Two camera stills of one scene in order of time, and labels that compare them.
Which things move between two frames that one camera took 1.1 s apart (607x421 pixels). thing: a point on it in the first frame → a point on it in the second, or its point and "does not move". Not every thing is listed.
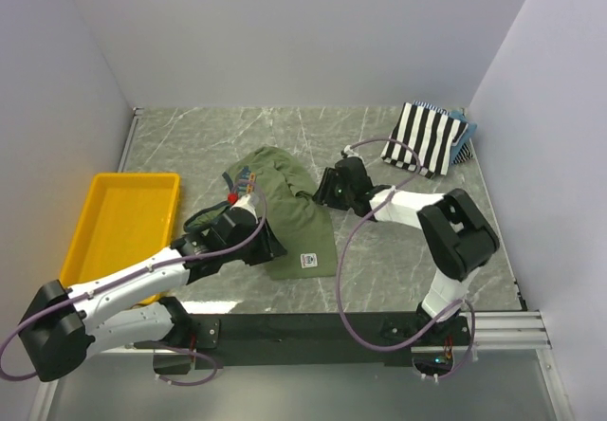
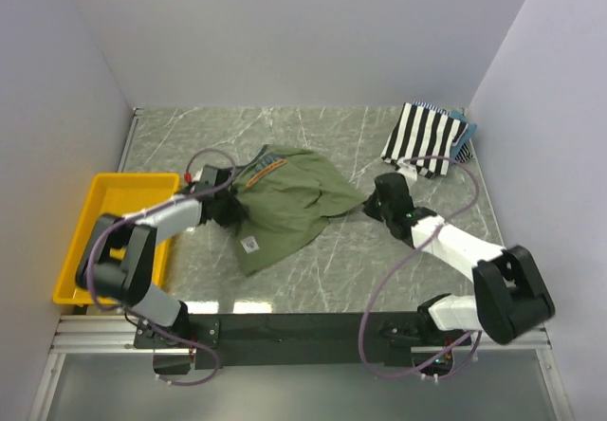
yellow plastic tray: x=125 y=216 does not move
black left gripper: x=269 y=246 → x=235 y=208
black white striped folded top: x=431 y=133 does not move
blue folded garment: x=458 y=115 does not move
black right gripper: x=324 y=192 → x=370 y=207
